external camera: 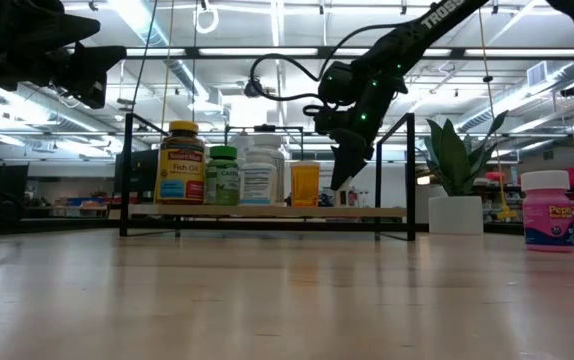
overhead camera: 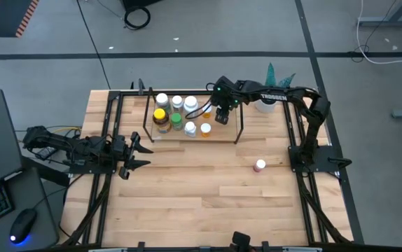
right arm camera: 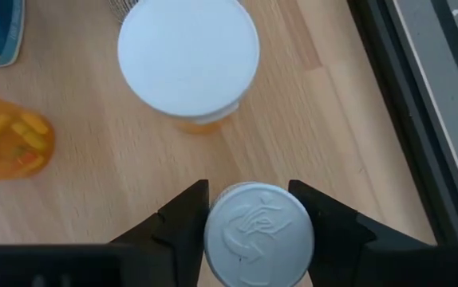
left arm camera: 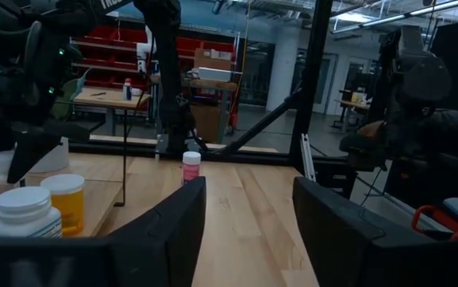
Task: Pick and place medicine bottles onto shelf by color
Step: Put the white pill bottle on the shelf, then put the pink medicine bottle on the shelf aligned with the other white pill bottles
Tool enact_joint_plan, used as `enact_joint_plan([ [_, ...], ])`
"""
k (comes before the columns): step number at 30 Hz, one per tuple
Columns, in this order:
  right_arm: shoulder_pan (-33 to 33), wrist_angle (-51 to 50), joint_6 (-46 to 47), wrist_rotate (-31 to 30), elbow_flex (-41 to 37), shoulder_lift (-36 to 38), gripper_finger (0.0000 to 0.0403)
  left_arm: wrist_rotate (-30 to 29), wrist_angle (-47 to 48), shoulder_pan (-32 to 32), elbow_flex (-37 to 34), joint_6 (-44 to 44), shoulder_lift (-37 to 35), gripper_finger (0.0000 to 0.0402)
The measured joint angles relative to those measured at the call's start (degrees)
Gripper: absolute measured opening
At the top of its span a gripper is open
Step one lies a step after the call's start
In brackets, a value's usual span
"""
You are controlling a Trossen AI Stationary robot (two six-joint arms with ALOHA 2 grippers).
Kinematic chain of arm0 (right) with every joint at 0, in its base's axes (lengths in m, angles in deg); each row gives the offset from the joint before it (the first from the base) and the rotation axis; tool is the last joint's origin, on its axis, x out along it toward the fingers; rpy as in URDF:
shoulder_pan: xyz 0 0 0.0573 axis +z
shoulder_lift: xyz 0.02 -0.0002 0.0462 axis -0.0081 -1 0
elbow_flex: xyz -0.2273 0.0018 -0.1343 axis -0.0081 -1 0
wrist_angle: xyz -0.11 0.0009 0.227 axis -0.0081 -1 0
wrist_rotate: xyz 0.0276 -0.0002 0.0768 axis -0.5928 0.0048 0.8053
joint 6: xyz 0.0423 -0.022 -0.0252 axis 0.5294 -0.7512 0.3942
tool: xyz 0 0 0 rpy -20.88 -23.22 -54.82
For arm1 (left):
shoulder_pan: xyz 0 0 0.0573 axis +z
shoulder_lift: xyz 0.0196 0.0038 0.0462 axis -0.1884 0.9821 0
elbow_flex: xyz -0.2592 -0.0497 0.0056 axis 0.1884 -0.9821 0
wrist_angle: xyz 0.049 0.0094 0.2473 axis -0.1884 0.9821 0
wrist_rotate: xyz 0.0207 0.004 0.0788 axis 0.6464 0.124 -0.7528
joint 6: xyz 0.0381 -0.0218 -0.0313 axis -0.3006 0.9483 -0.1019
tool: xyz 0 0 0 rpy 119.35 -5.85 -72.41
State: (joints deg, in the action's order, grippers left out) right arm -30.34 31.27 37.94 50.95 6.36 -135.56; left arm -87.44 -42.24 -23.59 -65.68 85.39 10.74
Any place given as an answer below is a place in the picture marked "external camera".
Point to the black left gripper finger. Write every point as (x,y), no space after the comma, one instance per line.
(102,57)
(62,30)

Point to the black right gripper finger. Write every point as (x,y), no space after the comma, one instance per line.
(347,160)

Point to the large plain white bottle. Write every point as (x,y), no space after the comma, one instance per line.
(269,142)

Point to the green caffeine bottle green cap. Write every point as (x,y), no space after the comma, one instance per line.
(223,180)

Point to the brown fish oil bottle yellow cap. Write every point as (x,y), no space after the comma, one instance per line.
(181,170)

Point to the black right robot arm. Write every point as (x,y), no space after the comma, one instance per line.
(432,25)

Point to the long white light bar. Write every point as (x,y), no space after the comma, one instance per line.
(522,52)
(157,51)
(437,51)
(257,51)

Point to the green plant in white pot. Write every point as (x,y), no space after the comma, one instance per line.
(454,215)

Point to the black background monitor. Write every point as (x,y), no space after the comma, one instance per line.
(139,172)

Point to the pink-capped small bottle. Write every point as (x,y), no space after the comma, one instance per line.
(547,220)

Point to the wooden shelf black metal frame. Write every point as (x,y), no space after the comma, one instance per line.
(347,212)

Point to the black metal rig frame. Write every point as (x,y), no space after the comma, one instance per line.
(317,226)

